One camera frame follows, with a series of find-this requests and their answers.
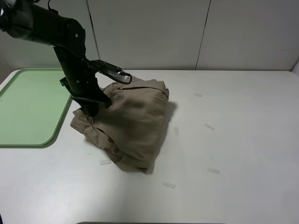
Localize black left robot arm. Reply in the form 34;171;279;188
0;0;112;116

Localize green plastic tray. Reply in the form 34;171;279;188
0;68;71;147

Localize clear tape strip front right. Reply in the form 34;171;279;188
207;167;220;175

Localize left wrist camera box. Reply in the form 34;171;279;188
90;60;132;84

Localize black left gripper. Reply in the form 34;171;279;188
53;45;112;117

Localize khaki shorts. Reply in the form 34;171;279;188
71;77;175;173

